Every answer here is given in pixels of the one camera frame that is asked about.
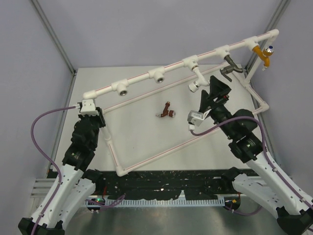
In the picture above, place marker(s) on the white PVC pipe frame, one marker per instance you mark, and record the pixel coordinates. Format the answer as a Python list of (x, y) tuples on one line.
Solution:
[(157, 74)]

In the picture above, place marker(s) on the white plastic faucet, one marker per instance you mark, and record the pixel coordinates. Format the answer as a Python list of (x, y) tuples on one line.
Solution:
[(199, 82)]

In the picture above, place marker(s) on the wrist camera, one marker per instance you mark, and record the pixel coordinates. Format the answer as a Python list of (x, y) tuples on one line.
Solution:
[(196, 118), (87, 107)]

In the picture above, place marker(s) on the dark red faucet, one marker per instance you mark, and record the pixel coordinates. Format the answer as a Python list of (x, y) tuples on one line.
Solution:
[(166, 111)]

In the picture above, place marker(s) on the grey lever faucet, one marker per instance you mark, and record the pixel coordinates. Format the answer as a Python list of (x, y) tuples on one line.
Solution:
[(232, 67)]

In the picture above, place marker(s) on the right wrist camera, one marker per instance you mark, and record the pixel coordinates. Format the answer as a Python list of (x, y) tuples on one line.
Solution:
[(196, 118)]

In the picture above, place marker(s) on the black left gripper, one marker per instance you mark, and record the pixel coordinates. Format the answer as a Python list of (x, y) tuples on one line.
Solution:
[(100, 117)]

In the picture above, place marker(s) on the slotted white cable duct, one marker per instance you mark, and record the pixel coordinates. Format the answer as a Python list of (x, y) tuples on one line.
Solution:
[(180, 202)]

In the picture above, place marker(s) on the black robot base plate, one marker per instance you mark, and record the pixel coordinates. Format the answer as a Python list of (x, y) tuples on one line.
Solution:
[(164, 185)]

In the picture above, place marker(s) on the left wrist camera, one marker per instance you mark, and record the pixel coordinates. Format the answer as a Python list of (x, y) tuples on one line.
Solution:
[(87, 107)]

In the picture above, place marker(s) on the orange faucet chrome knob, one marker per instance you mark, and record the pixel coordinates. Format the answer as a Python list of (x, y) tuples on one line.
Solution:
[(264, 55)]

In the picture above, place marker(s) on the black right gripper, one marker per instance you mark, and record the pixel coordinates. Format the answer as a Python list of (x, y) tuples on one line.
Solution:
[(217, 89)]

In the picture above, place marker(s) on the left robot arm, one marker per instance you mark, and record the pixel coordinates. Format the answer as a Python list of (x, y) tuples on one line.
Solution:
[(74, 183)]

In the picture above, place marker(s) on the aluminium frame rails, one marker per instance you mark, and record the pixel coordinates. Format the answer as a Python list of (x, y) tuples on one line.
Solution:
[(41, 187)]

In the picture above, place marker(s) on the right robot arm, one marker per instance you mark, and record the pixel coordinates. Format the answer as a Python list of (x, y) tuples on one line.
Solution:
[(281, 197)]

